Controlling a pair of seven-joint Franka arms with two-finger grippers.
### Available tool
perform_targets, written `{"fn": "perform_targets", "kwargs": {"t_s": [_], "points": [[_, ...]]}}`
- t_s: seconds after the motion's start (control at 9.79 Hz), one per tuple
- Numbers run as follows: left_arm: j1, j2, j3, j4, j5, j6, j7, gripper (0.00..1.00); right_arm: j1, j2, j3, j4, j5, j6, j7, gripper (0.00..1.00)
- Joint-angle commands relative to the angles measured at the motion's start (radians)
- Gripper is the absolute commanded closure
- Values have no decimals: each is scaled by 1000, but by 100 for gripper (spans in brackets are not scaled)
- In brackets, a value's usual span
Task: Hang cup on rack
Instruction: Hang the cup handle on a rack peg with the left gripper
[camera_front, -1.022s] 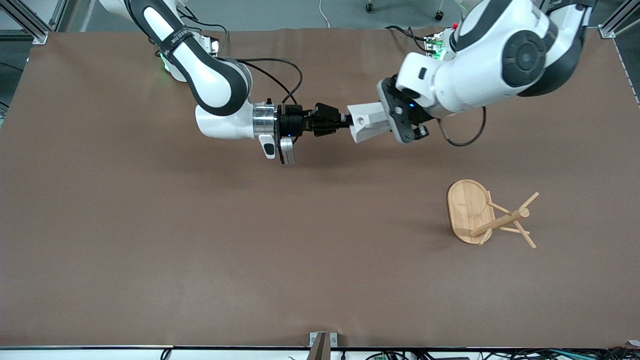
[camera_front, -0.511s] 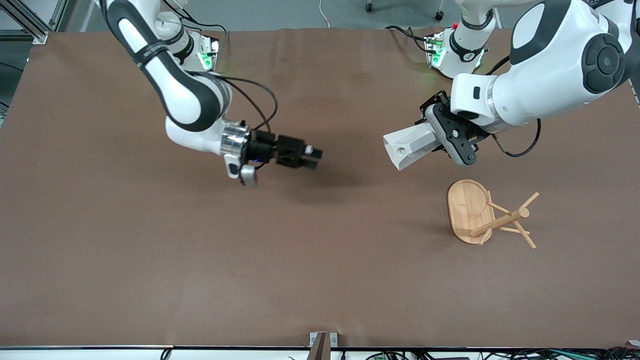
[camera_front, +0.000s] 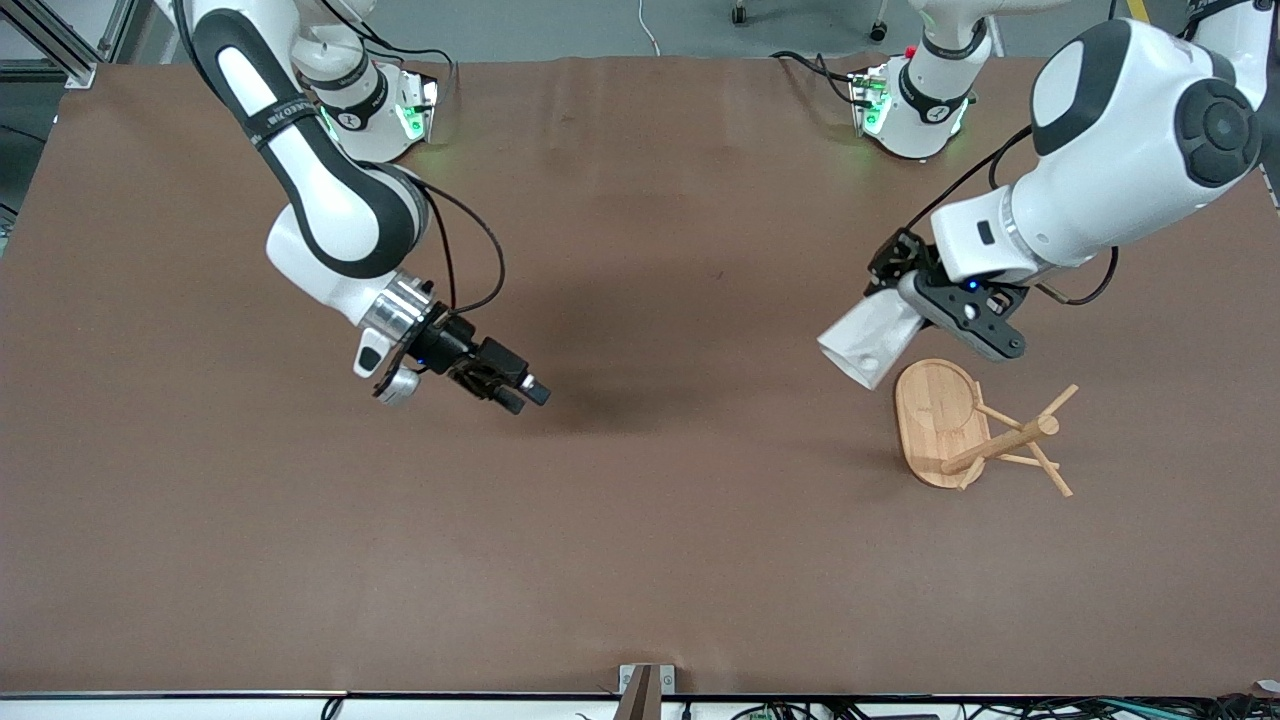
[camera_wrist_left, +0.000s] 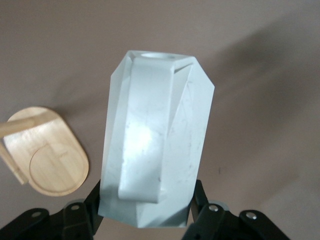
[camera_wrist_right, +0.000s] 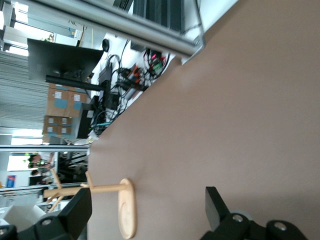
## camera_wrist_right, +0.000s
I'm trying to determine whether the wooden cup rack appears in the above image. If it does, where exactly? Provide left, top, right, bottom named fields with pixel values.
left=43, top=168, right=138, bottom=240

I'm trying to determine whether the black power strip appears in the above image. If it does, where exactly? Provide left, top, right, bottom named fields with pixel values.
left=116, top=66, right=150, bottom=92

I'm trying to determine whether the brown table cover sheet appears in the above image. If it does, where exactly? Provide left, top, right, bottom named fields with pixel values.
left=86, top=0, right=320, bottom=240

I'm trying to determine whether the small brown cardboard box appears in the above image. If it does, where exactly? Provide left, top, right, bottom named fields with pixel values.
left=41, top=115, right=74, bottom=145

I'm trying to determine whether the black computer monitor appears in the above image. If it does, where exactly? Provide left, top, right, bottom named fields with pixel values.
left=26, top=38, right=105, bottom=81

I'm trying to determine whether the black ribbed equipment panel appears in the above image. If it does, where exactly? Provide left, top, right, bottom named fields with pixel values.
left=131, top=0, right=187, bottom=34

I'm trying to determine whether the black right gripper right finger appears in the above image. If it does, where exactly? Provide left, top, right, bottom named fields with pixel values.
left=199, top=186, right=310, bottom=240

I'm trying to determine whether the black computer case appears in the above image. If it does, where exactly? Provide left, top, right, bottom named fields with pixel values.
left=76, top=101, right=95, bottom=140

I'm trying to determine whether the green circuit board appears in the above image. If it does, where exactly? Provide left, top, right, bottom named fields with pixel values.
left=146, top=50, right=168, bottom=74

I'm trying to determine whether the silver post mounting bracket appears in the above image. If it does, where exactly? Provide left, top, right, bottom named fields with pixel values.
left=179, top=31, right=207, bottom=66

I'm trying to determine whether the large brown cardboard box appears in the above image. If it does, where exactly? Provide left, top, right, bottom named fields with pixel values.
left=45, top=83, right=88, bottom=119

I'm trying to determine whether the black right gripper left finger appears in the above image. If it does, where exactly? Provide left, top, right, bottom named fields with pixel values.
left=0, top=187, right=93, bottom=240

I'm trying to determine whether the person in background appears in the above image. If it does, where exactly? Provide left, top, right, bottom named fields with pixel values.
left=23, top=151, right=55, bottom=176

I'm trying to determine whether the silver aluminium camera post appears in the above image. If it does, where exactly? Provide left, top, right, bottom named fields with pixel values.
left=29, top=0, right=198, bottom=57

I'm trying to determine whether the black adapter box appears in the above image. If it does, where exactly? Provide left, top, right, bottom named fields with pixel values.
left=104, top=93, right=120, bottom=110

